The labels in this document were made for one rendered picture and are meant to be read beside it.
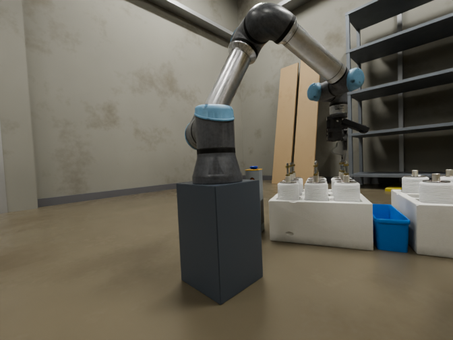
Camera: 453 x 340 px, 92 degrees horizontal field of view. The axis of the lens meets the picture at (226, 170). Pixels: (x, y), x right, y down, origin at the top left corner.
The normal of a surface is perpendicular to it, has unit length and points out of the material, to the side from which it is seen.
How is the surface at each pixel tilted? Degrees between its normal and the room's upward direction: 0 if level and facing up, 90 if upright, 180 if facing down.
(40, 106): 90
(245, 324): 0
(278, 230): 90
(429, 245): 90
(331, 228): 90
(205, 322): 0
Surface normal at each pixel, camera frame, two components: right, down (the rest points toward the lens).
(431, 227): -0.44, 0.05
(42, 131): 0.70, 0.00
